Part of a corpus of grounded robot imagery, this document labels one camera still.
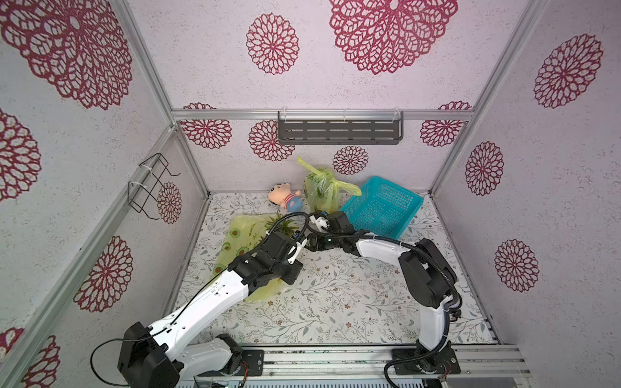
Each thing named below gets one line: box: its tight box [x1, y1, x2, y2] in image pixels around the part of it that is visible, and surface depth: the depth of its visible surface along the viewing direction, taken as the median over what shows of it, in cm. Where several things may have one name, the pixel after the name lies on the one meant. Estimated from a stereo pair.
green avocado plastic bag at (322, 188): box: [296, 156, 363, 215], surface depth 99 cm
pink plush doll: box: [267, 182, 304, 212], surface depth 112 cm
